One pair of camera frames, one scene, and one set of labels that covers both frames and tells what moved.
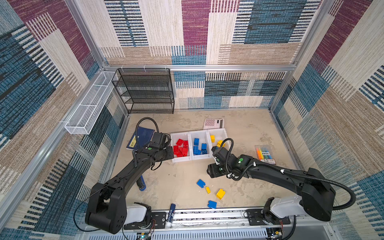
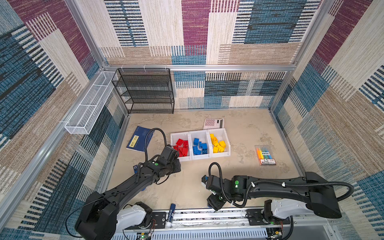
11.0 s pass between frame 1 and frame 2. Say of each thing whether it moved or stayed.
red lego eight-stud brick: stayed
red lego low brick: stayed
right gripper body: moved
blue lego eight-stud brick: stayed
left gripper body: moved
